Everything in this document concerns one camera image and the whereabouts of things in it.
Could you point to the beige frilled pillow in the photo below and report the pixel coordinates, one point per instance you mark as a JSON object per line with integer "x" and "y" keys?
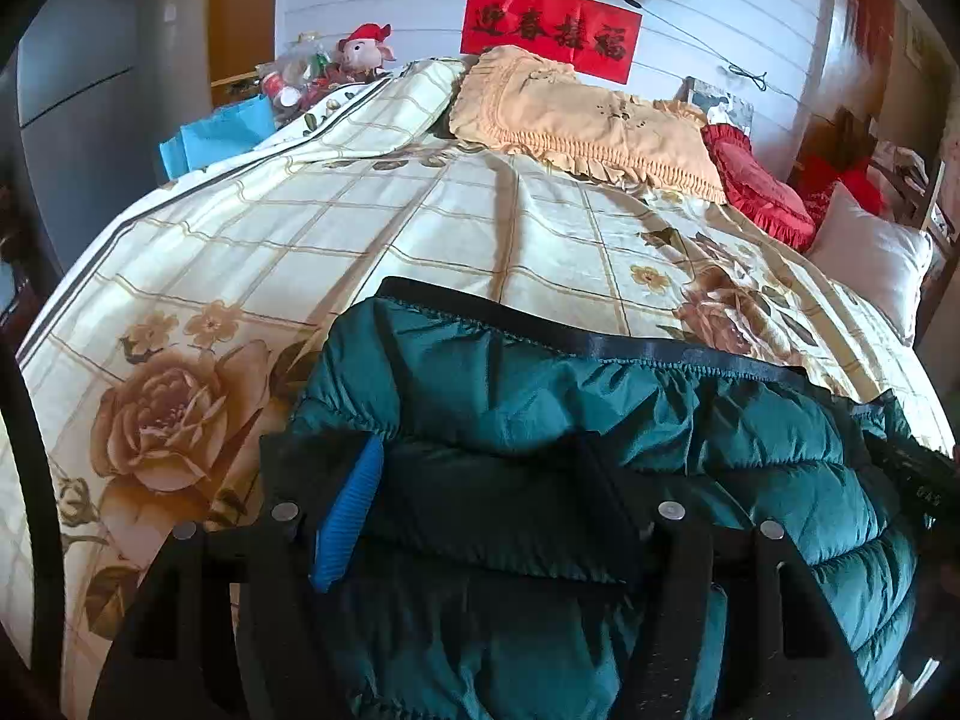
{"x": 585, "y": 120}

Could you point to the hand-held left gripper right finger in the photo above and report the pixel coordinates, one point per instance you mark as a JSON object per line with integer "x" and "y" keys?
{"x": 622, "y": 517}

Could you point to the teal puffer jacket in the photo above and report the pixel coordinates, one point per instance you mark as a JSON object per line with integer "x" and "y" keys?
{"x": 570, "y": 435}

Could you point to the red heart-shaped pillow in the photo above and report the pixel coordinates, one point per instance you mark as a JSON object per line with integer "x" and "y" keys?
{"x": 754, "y": 184}

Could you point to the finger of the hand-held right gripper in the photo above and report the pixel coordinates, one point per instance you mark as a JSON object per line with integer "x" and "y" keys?
{"x": 911, "y": 476}

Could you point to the pile of bottles and toys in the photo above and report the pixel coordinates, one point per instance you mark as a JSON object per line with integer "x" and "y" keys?
{"x": 296, "y": 79}

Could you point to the red wall banner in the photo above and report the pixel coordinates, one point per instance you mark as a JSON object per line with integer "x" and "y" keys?
{"x": 551, "y": 30}

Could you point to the white satin pillow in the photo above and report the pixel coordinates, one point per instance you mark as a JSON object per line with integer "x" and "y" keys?
{"x": 874, "y": 262}

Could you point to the red cloth bundle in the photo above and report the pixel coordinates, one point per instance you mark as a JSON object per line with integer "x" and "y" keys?
{"x": 832, "y": 187}

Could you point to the wooden chair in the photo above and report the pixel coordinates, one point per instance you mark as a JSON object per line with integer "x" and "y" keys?
{"x": 919, "y": 180}

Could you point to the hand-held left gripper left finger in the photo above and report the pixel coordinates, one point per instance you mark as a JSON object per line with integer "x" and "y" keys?
{"x": 349, "y": 517}

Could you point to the grey refrigerator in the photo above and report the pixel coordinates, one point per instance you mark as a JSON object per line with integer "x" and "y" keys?
{"x": 97, "y": 90}

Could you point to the wooden door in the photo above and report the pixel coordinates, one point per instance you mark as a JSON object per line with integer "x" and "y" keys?
{"x": 244, "y": 15}

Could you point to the small framed picture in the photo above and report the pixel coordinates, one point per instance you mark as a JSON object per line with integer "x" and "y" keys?
{"x": 720, "y": 101}

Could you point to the floral checked bedsheet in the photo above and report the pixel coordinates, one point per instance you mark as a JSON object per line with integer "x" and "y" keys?
{"x": 375, "y": 225}

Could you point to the blue bag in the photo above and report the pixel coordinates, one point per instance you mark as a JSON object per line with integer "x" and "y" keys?
{"x": 217, "y": 139}

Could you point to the pink plush pig toy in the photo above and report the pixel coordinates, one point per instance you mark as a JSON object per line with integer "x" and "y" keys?
{"x": 364, "y": 52}

